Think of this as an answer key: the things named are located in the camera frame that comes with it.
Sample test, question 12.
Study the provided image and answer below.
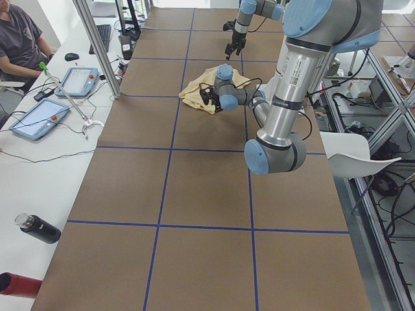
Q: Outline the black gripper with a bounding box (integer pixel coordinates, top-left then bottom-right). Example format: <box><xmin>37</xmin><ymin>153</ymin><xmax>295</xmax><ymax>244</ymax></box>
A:
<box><xmin>225</xmin><ymin>31</ymin><xmax>246</xmax><ymax>60</ymax></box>
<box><xmin>209</xmin><ymin>89</ymin><xmax>222</xmax><ymax>113</ymax></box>

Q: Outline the cream long-sleeve printed shirt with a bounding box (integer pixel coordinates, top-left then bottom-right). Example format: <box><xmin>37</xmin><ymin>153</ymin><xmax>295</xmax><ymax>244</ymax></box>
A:
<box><xmin>179</xmin><ymin>63</ymin><xmax>252</xmax><ymax>115</ymax></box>

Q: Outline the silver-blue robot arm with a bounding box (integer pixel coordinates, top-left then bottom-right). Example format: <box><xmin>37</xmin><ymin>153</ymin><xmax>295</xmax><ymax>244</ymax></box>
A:
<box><xmin>212</xmin><ymin>0</ymin><xmax>383</xmax><ymax>175</ymax></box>
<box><xmin>222</xmin><ymin>0</ymin><xmax>285</xmax><ymax>60</ymax></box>

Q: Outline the black keyboard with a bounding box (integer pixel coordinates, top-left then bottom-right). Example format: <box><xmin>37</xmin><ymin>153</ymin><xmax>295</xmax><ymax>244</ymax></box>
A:
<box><xmin>96</xmin><ymin>24</ymin><xmax>112</xmax><ymax>52</ymax></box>

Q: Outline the metal rod green tip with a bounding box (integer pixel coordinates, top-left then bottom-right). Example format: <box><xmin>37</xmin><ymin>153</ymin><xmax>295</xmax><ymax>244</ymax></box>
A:
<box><xmin>39</xmin><ymin>62</ymin><xmax>104</xmax><ymax>140</ymax></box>

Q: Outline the far blue teach pendant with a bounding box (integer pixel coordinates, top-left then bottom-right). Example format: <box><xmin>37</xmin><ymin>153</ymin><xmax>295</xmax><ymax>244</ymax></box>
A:
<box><xmin>60</xmin><ymin>67</ymin><xmax>99</xmax><ymax>98</ymax></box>

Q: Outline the blue teach pendant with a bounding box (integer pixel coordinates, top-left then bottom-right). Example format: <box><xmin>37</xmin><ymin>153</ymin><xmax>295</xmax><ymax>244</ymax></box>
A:
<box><xmin>9</xmin><ymin>98</ymin><xmax>69</xmax><ymax>141</ymax></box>
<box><xmin>60</xmin><ymin>67</ymin><xmax>99</xmax><ymax>98</ymax></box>

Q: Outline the black computer mouse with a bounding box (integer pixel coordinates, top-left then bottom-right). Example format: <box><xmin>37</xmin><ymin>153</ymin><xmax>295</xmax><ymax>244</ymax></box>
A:
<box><xmin>64</xmin><ymin>52</ymin><xmax>79</xmax><ymax>62</ymax></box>

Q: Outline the white plastic chair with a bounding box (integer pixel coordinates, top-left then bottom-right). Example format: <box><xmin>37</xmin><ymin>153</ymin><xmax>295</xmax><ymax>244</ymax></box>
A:
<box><xmin>320</xmin><ymin>132</ymin><xmax>401</xmax><ymax>178</ymax></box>

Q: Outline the near blue teach pendant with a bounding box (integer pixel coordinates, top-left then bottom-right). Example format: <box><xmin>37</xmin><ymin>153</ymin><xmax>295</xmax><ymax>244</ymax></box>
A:
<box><xmin>9</xmin><ymin>98</ymin><xmax>69</xmax><ymax>141</ymax></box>

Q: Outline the seated person grey shirt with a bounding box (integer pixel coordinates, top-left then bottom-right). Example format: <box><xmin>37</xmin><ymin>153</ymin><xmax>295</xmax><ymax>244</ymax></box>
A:
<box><xmin>1</xmin><ymin>1</ymin><xmax>54</xmax><ymax>93</ymax></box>

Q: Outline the black water bottle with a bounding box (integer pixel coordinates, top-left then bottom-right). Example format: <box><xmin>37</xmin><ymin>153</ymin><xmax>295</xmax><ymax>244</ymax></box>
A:
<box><xmin>14</xmin><ymin>213</ymin><xmax>61</xmax><ymax>244</ymax></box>

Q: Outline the red cylinder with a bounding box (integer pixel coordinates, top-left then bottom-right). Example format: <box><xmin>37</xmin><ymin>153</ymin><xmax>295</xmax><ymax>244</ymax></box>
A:
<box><xmin>1</xmin><ymin>272</ymin><xmax>42</xmax><ymax>299</ymax></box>

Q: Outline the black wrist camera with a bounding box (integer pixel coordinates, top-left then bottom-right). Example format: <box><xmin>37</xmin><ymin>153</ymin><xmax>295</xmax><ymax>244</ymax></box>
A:
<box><xmin>222</xmin><ymin>19</ymin><xmax>236</xmax><ymax>31</ymax></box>
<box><xmin>199</xmin><ymin>87</ymin><xmax>213</xmax><ymax>106</ymax></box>

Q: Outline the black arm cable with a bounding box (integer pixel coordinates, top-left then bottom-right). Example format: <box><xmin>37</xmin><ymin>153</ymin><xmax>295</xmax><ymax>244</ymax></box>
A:
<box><xmin>198</xmin><ymin>76</ymin><xmax>312</xmax><ymax>140</ymax></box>

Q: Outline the aluminium frame post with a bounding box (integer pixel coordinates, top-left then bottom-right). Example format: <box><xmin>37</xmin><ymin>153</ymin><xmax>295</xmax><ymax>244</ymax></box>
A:
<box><xmin>73</xmin><ymin>0</ymin><xmax>121</xmax><ymax>99</ymax></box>

